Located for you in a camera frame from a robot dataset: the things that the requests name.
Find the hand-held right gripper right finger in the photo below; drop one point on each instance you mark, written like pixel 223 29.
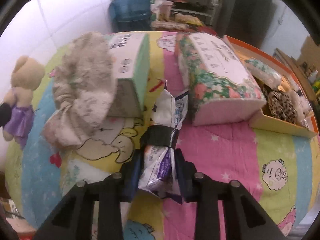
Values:
pixel 185 182

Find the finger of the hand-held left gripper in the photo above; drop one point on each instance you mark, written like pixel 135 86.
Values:
pixel 3 115

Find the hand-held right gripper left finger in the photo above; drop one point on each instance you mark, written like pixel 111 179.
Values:
pixel 131 180

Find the purple and white packet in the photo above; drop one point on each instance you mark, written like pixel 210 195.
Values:
pixel 155 172

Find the gold cardboard box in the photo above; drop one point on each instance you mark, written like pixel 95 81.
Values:
pixel 275 126

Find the leopard print cloth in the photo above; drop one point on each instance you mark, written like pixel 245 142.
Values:
pixel 282 105

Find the small clear tissue packet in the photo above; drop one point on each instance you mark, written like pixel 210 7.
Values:
pixel 262 71

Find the black band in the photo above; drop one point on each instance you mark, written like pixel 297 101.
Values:
pixel 160 135

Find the white packet with blue print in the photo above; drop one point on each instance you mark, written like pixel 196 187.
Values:
pixel 170 110

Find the grey frilly cloth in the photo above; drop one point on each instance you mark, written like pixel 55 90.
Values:
pixel 82 80

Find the floral tissue pack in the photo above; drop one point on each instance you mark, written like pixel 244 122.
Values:
pixel 215 80

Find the white and green carton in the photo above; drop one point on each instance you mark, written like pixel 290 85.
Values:
pixel 132 62

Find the bundle of wooden sticks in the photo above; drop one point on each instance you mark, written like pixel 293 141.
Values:
pixel 170 25

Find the blue water jug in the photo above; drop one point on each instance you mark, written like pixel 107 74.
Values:
pixel 130 7

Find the white sack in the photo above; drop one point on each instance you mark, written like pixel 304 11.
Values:
pixel 158 1

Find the dark refrigerator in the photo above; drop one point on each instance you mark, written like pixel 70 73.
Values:
pixel 250 12

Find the cardboard wall sheet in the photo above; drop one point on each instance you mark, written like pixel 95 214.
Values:
pixel 311 50

